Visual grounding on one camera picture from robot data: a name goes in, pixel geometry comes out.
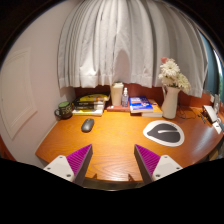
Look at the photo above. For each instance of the clear sanitizer bottle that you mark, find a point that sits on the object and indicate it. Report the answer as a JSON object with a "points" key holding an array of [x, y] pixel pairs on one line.
{"points": [[125, 100]]}

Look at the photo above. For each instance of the white electronic device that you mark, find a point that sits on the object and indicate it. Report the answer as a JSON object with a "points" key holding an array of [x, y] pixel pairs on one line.
{"points": [[210, 113]]}

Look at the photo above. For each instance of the white and grey mouse pad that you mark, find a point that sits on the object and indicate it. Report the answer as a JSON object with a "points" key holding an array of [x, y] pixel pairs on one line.
{"points": [[165, 133]]}

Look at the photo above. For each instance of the dark mug with green inside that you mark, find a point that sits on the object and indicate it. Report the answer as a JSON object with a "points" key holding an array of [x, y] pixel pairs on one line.
{"points": [[64, 110]]}

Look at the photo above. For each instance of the white pleated curtain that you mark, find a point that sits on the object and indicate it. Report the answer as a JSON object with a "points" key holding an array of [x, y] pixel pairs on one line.
{"points": [[130, 43]]}

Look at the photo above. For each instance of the dark grey computer mouse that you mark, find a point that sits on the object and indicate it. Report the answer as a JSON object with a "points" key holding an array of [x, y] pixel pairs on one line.
{"points": [[87, 125]]}

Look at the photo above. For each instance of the dark red book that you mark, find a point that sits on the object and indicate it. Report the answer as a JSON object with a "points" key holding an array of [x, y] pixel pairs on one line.
{"points": [[116, 108]]}

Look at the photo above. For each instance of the white ceramic vase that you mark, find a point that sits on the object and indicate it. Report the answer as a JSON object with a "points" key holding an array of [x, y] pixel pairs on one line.
{"points": [[170, 105]]}

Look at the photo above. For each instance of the black spine book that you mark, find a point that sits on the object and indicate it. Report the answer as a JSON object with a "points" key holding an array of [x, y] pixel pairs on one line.
{"points": [[88, 103], [87, 107]]}

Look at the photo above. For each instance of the white daisy flower bunch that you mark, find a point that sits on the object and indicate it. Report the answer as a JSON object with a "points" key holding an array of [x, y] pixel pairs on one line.
{"points": [[171, 71]]}

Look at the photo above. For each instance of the cream tumbler cup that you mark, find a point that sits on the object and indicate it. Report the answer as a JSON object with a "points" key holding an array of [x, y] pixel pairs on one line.
{"points": [[116, 95]]}

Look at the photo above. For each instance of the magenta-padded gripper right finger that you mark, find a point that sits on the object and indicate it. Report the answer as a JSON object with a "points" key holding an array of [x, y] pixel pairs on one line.
{"points": [[165, 166]]}

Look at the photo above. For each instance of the yellow and white book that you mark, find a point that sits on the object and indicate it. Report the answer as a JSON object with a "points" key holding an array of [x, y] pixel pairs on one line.
{"points": [[87, 112]]}

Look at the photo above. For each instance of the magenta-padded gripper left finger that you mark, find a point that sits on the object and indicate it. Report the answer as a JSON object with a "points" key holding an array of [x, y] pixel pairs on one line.
{"points": [[60, 166]]}

